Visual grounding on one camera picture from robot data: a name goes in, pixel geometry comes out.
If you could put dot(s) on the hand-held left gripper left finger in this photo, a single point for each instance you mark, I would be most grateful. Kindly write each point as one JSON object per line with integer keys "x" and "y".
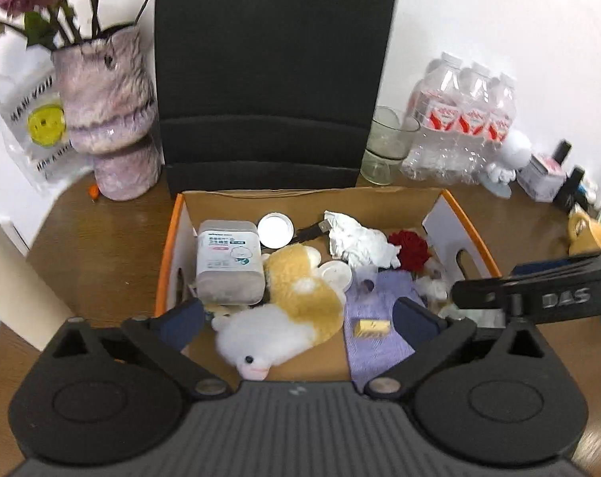
{"x": 181, "y": 318}

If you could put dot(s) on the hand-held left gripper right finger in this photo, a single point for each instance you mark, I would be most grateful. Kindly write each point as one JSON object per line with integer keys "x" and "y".
{"x": 419, "y": 318}

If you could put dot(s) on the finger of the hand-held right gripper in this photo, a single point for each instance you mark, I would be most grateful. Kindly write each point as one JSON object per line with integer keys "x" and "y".
{"x": 489, "y": 295}
{"x": 544, "y": 267}

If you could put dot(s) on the purple burlap pouch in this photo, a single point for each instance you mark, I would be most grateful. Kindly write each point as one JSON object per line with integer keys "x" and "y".
{"x": 375, "y": 357}

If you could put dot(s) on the red yarn flower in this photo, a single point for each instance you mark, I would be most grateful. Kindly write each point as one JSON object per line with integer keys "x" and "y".
{"x": 409, "y": 248}

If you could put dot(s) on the white wipes pack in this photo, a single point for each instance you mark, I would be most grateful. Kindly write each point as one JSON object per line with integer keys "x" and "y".
{"x": 228, "y": 263}

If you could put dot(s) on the white tissue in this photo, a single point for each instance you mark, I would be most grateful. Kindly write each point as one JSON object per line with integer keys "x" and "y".
{"x": 360, "y": 241}

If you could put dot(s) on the white and yellow plush toy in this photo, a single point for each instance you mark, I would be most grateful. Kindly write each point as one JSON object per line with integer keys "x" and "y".
{"x": 290, "y": 308}

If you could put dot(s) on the white round lid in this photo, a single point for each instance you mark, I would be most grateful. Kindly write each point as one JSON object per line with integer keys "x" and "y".
{"x": 336, "y": 275}
{"x": 275, "y": 229}

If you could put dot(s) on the red and orange cardboard box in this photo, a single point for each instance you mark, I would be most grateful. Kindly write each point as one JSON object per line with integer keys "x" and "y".
{"x": 305, "y": 208}

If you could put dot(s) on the wooden desktop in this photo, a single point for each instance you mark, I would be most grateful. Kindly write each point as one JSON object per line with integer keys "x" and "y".
{"x": 116, "y": 238}

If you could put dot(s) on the small yellow block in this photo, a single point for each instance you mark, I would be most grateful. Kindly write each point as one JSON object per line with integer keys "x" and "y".
{"x": 371, "y": 329}

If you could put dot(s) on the yellow mug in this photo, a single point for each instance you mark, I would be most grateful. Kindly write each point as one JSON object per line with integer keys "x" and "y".
{"x": 591, "y": 236}

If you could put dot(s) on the small black bottle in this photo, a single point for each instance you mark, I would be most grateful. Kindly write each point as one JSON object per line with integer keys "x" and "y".
{"x": 561, "y": 151}
{"x": 570, "y": 189}

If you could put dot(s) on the white tin box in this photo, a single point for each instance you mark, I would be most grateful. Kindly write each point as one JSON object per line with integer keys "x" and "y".
{"x": 541, "y": 179}

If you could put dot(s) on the white robot toy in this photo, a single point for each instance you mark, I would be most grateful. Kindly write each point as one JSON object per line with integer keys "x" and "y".
{"x": 511, "y": 154}

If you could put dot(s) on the small orange object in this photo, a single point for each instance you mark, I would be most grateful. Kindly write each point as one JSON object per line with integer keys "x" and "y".
{"x": 94, "y": 192}

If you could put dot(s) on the clear water bottle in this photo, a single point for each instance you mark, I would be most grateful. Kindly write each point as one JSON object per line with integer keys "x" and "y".
{"x": 501, "y": 119}
{"x": 432, "y": 124}
{"x": 472, "y": 124}

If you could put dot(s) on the clear glass cup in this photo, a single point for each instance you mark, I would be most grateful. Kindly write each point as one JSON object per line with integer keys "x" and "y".
{"x": 387, "y": 144}

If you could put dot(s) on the clear smiley plastic bag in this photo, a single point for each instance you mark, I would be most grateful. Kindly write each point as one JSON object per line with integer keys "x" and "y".
{"x": 37, "y": 124}

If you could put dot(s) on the black paper bag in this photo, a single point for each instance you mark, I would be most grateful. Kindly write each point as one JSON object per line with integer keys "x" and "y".
{"x": 275, "y": 69}

